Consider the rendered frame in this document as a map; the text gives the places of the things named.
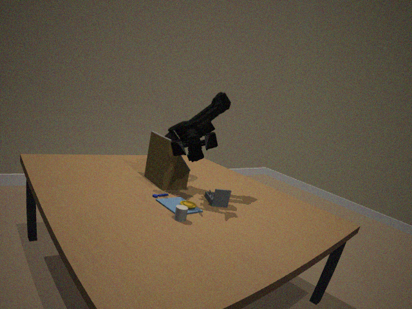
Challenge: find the grey cylinder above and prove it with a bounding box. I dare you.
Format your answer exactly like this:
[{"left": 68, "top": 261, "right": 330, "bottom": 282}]
[{"left": 174, "top": 205, "right": 189, "bottom": 222}]

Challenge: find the blue flat mat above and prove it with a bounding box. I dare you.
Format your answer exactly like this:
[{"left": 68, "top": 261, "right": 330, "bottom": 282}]
[{"left": 156, "top": 197, "right": 203, "bottom": 214}]

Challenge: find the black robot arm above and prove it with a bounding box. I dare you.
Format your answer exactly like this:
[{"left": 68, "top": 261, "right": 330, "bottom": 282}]
[{"left": 165, "top": 92, "right": 230, "bottom": 162}]

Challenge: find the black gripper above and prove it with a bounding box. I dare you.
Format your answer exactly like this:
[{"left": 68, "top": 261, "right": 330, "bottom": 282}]
[{"left": 171, "top": 131, "right": 218, "bottom": 156}]

